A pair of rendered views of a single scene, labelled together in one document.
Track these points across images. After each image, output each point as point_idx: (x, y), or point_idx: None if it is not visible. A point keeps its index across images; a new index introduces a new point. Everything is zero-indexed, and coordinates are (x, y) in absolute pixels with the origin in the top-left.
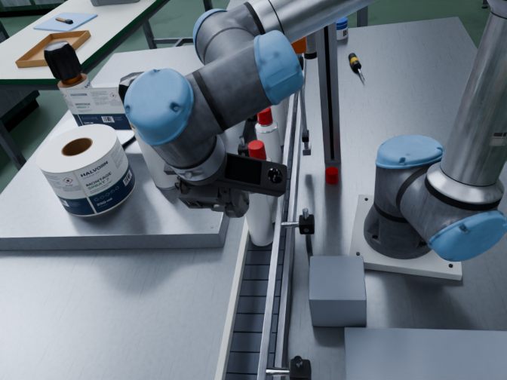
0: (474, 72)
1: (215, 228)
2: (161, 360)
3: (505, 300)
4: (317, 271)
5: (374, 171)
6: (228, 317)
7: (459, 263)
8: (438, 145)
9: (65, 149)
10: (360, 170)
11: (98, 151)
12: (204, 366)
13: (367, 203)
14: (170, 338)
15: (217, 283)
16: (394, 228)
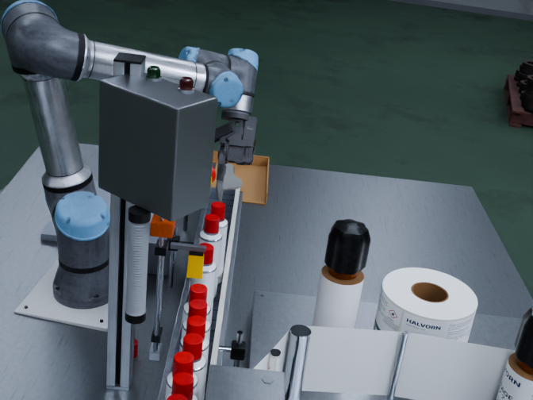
0: (69, 103)
1: (258, 294)
2: (281, 253)
3: (34, 254)
4: None
5: (75, 356)
6: (233, 228)
7: (51, 267)
8: (61, 200)
9: (446, 296)
10: (91, 360)
11: (395, 282)
12: (251, 248)
13: (101, 317)
14: (280, 261)
15: (251, 284)
16: None
